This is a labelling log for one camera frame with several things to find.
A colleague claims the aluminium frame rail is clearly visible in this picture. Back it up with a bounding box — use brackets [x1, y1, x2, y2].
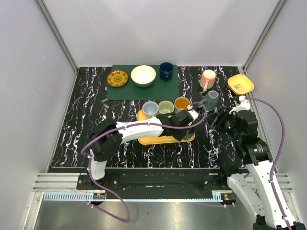
[33, 173, 79, 192]

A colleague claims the navy blue mug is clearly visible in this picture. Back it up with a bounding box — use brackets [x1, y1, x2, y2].
[159, 62, 174, 81]

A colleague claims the dark green placemat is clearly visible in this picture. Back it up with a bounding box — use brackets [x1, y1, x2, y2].
[107, 65, 179, 101]

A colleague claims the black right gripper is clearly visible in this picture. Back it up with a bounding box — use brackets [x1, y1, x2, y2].
[204, 105, 243, 141]

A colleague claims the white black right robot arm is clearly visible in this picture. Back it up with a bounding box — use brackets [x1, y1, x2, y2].
[210, 107, 306, 230]

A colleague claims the orange and blue mug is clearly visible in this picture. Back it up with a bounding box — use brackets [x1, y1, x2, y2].
[174, 97, 190, 114]

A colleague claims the yellow square dish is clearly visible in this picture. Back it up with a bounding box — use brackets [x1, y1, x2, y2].
[227, 74, 255, 95]

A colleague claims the pink mug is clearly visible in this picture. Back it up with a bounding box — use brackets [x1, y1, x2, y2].
[200, 69, 216, 92]

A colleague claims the yellow serving tray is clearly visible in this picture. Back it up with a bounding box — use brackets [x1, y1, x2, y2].
[137, 109, 196, 146]

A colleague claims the grey mug white inside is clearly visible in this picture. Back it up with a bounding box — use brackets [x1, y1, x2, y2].
[200, 90, 219, 112]

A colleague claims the light blue mug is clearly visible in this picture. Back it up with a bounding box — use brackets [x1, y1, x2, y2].
[142, 101, 158, 119]

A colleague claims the dark teal mug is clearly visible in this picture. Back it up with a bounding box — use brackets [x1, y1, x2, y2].
[182, 128, 195, 141]

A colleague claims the light green mug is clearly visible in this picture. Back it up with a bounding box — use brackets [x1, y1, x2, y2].
[158, 101, 175, 114]

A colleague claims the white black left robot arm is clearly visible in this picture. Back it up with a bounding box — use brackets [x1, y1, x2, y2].
[87, 109, 200, 190]

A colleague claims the yellow patterned plate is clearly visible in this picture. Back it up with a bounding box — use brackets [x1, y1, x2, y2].
[106, 69, 129, 88]

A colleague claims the white bowl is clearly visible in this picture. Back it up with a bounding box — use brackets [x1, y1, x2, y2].
[130, 65, 156, 88]

